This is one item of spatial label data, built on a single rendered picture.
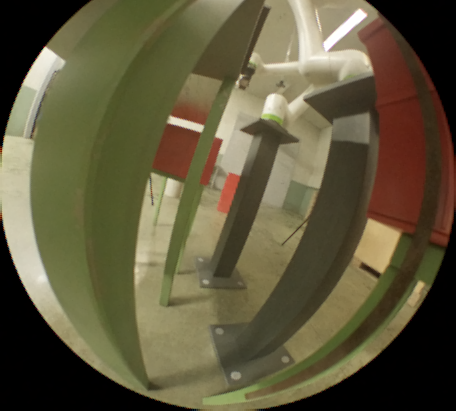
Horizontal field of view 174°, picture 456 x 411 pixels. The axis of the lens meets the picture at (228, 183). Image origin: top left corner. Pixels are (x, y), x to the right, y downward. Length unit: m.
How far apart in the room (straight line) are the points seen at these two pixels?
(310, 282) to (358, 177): 0.25
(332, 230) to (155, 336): 0.66
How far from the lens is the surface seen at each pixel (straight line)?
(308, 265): 0.39
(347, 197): 0.35
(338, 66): 0.58
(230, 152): 5.74
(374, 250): 2.33
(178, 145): 0.69
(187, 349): 0.67
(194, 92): 0.69
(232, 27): 0.39
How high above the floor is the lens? 0.62
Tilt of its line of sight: 3 degrees down
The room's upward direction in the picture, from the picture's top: 18 degrees clockwise
